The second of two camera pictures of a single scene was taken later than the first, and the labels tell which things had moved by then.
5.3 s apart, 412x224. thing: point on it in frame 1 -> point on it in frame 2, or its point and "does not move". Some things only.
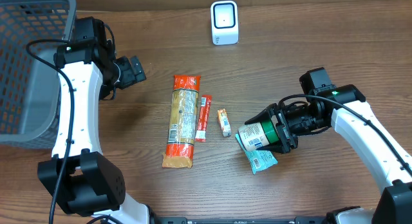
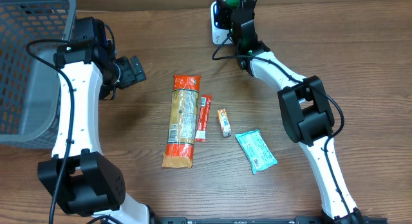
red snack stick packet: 205,109 does not move
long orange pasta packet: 183,127 does not move
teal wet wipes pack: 259,159 does not move
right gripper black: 282,127 -> 220,15
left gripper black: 137,68 does not move
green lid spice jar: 255,136 -> 233,2
